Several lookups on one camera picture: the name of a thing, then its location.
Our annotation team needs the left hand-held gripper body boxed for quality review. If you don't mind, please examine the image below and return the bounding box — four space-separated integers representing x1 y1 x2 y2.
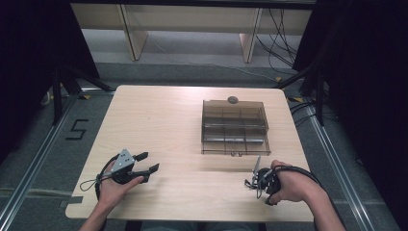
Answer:
110 148 150 186

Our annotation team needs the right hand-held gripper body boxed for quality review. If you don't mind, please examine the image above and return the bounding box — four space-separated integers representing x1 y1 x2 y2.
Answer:
251 155 283 207

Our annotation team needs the person's right hand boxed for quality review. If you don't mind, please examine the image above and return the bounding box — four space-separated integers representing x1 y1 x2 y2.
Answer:
268 159 322 205

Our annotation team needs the person's left hand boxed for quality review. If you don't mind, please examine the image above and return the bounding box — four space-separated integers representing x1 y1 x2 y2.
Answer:
96 161 145 210

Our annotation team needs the clear brown compartment box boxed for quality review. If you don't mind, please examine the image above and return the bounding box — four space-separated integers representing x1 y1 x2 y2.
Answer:
200 98 272 158

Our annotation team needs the person's lap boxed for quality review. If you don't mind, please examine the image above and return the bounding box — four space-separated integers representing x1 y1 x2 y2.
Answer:
140 220 262 231

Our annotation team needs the black metal stand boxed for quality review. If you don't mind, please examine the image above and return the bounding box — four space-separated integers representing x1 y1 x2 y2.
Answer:
51 63 115 127
272 63 325 127

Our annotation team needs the black curtain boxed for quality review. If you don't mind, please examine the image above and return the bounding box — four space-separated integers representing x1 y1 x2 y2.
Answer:
293 0 408 231
0 0 100 165

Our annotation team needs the light wooden bench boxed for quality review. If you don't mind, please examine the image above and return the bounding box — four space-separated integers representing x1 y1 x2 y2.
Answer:
70 3 314 64

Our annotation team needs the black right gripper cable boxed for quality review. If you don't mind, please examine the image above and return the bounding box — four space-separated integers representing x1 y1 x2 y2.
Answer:
270 165 325 194

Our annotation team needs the metal floor rail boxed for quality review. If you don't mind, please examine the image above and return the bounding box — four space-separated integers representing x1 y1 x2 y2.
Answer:
0 86 114 231
302 104 377 231

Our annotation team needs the bundle of black cables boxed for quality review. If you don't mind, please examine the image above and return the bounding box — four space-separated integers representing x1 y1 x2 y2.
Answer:
255 9 300 77

